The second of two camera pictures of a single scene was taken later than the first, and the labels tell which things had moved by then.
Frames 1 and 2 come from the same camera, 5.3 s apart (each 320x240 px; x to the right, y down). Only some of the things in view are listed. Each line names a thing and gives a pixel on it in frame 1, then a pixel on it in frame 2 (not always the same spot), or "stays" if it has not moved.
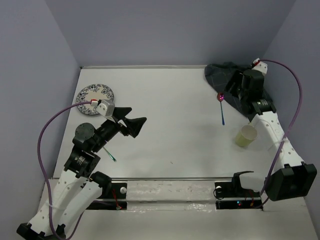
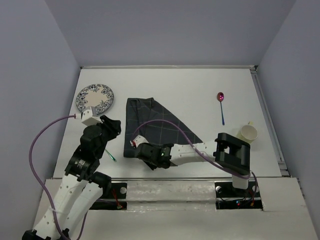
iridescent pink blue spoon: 220,97 stays
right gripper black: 238,77 -> 152,166
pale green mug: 248,134 stays
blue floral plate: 93,91 stays
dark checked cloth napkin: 218,74 -> 139,110
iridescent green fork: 110,155 stays
